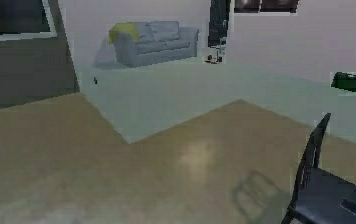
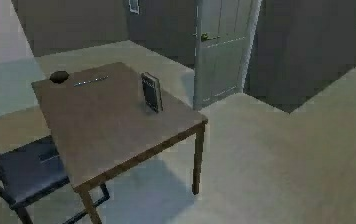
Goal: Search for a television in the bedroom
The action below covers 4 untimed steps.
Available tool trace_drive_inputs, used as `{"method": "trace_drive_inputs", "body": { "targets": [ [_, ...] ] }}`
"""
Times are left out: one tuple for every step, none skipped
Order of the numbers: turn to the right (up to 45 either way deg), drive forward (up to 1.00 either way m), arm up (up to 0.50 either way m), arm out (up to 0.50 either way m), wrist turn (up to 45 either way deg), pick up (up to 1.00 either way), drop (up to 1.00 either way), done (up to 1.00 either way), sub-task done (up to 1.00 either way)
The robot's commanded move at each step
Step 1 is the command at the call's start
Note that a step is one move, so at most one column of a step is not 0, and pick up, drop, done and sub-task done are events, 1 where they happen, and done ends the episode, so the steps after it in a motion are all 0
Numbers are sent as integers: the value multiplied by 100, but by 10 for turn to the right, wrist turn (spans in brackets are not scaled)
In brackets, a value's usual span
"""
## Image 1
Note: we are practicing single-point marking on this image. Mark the small dark floor object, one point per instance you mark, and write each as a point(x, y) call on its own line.
point(95, 80)

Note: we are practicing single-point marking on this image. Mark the grey blue sofa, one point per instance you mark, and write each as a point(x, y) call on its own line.
point(159, 46)

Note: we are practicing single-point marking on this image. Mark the black tall shelf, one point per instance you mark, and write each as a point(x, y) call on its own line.
point(218, 23)

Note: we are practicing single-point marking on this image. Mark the dark green box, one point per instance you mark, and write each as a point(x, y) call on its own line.
point(348, 82)

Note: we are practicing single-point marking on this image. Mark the black chair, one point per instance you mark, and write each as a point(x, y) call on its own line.
point(326, 196)

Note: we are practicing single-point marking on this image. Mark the dark window with white frame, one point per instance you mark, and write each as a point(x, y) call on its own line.
point(266, 5)

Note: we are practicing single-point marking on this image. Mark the yellow cloth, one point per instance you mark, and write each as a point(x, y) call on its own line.
point(122, 30)

